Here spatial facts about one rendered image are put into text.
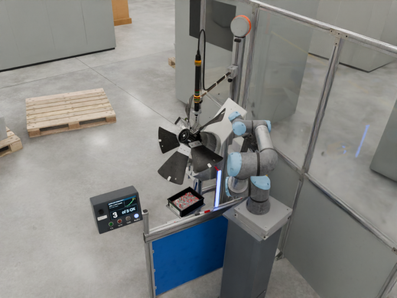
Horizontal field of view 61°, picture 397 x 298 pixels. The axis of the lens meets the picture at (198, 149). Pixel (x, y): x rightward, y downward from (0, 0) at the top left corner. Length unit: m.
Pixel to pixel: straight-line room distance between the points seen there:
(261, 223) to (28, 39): 6.38
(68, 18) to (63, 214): 4.90
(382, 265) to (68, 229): 2.71
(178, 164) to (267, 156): 1.06
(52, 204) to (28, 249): 0.59
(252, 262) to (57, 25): 6.45
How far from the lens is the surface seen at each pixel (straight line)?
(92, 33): 8.04
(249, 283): 2.48
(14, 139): 4.94
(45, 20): 7.65
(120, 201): 1.96
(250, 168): 1.60
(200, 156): 2.37
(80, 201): 3.89
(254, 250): 2.21
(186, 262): 2.71
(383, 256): 2.46
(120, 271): 3.19
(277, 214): 2.14
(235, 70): 2.78
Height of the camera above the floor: 2.55
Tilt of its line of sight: 34 degrees down
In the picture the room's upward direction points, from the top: 2 degrees clockwise
